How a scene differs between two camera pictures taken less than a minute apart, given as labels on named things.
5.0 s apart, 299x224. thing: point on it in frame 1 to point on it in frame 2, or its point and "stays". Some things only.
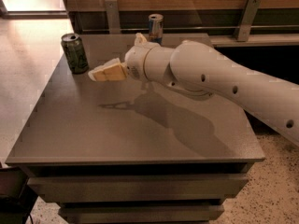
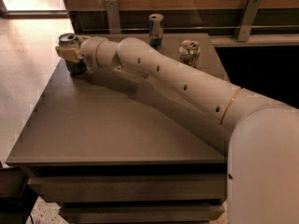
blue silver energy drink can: x=156 y=28 stays
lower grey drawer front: x=141 y=214 stays
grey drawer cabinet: x=121 y=151 stays
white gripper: x=135 y=63 to x=89 y=51
